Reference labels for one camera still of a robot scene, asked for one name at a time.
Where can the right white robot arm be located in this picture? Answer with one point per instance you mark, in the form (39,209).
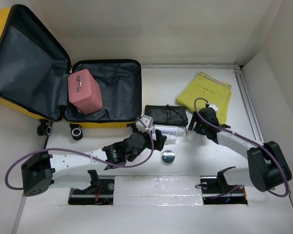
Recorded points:
(267,166)

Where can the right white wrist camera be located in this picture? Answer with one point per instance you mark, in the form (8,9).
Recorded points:
(213,106)

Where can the yellow-green shorts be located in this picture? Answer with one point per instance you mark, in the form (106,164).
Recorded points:
(214,91)

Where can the pink box with handle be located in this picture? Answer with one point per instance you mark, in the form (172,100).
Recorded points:
(84,92)

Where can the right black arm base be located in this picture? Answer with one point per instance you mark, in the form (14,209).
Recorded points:
(216,191)

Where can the yellow hard-shell suitcase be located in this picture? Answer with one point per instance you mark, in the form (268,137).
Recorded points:
(34,69)

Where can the round silver tin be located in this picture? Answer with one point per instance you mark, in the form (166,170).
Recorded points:
(168,157)

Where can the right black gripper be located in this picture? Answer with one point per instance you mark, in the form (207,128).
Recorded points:
(195,118)

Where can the white spray bottle blue text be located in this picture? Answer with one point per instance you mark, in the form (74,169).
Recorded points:
(170,130)

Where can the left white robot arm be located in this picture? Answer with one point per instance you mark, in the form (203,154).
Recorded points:
(44,170)

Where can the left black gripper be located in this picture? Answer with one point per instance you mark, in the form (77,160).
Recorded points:
(158,140)

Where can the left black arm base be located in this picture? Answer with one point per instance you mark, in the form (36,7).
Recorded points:
(100,191)

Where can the black drawstring pouch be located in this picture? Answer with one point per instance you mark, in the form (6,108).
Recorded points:
(167,115)

